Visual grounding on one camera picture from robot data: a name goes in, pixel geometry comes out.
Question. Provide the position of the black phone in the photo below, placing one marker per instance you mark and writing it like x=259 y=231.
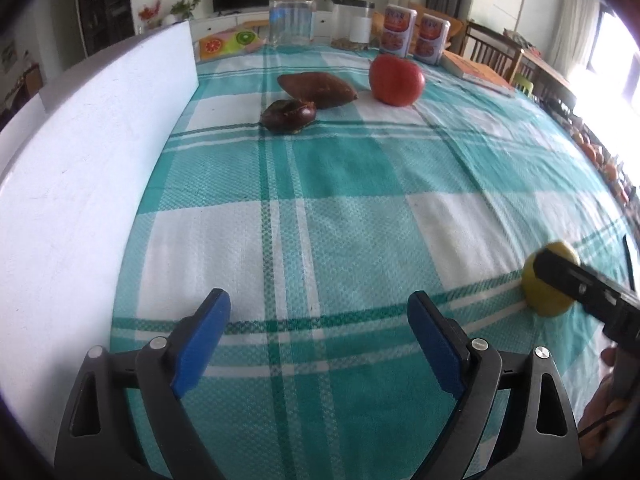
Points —
x=629 y=260

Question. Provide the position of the wooden side table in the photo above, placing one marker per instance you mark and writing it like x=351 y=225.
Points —
x=542 y=67

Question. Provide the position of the pile of oranges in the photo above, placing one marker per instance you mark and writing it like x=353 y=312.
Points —
x=592 y=152

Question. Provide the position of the teal checked tablecloth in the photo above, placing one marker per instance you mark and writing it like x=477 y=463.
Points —
x=325 y=220

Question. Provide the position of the dark wooden chair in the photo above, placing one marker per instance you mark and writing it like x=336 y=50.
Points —
x=487 y=47

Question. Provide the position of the red flowers in vase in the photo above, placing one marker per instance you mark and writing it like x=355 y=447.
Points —
x=150 y=11

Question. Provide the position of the person's right hand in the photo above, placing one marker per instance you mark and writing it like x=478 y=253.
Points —
x=600 y=415

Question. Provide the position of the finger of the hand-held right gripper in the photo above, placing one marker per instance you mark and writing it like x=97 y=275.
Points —
x=575 y=282

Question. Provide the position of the white curtain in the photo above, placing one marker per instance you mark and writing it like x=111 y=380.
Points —
x=575 y=20

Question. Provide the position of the glass jar with gold lid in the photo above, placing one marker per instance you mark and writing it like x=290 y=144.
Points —
x=292 y=20

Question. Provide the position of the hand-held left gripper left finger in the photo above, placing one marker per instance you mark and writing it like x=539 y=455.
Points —
x=202 y=345

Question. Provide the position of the red printed tin can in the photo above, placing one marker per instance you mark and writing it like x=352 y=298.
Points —
x=431 y=40
x=397 y=30

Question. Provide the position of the small brown sweet potato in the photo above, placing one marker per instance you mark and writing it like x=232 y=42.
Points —
x=320 y=89

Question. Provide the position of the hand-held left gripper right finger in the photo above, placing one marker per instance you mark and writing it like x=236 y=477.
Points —
x=435 y=345

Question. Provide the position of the white foam box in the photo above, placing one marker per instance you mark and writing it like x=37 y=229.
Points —
x=90 y=185

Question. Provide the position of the green plant in white vase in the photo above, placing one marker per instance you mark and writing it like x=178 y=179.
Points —
x=182 y=7

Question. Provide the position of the window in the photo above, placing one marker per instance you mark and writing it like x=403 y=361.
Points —
x=607 y=35

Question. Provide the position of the orange book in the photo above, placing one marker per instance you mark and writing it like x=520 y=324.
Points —
x=480 y=74

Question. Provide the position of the red apple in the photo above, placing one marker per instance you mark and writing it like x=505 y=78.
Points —
x=396 y=80

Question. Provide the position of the yellow round pear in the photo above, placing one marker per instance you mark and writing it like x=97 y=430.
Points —
x=542 y=300

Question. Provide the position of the green plastic stool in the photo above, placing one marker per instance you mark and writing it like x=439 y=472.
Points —
x=523 y=85

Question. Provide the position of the dark brown passion fruit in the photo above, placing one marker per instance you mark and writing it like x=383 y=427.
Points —
x=289 y=117

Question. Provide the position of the white television cabinet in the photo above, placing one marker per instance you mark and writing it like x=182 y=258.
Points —
x=220 y=22

